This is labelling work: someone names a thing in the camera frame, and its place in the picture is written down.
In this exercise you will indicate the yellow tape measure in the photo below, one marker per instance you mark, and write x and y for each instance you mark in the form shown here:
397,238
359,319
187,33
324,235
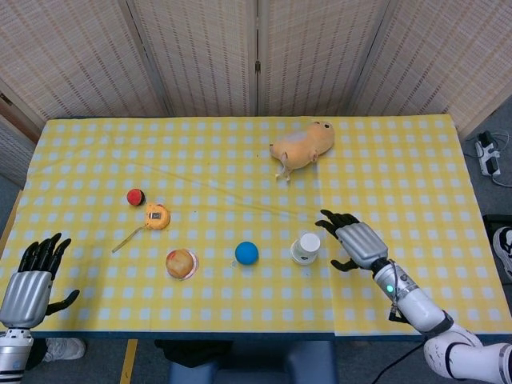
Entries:
157,217

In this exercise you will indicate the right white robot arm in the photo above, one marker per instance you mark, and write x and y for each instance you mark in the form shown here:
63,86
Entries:
424,310

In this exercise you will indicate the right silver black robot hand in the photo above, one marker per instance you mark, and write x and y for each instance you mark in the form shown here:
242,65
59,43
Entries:
362,242

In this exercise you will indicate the yellow checked tablecloth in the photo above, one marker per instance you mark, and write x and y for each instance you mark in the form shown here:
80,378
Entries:
180,160
412,180

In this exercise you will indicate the white cup fern print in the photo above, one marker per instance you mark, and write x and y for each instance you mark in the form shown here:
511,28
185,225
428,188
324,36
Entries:
309,244

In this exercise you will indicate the blue ball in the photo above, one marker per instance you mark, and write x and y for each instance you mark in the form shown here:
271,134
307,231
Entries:
246,253

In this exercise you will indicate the white power strip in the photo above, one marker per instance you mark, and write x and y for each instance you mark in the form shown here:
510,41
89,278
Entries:
488,154

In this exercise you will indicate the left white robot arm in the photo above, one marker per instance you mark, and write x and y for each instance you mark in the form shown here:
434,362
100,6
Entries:
14,356

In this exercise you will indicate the orange plush animal toy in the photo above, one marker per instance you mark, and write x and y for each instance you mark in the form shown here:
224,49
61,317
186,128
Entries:
304,146

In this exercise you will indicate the woven folding screen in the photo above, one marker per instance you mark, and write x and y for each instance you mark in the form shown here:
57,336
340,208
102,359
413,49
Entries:
256,56

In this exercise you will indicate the white cup light-blue flower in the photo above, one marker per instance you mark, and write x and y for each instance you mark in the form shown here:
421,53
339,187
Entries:
296,256

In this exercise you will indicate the black and white shoe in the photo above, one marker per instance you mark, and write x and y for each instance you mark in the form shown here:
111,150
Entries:
505,250

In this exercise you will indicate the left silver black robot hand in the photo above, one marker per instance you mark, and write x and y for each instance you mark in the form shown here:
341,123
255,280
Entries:
25,294

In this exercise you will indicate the orange jelly cup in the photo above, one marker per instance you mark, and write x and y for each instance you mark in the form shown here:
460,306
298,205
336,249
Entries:
181,264

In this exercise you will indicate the red and black ball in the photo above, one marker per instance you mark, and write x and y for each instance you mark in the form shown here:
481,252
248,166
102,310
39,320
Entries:
135,197

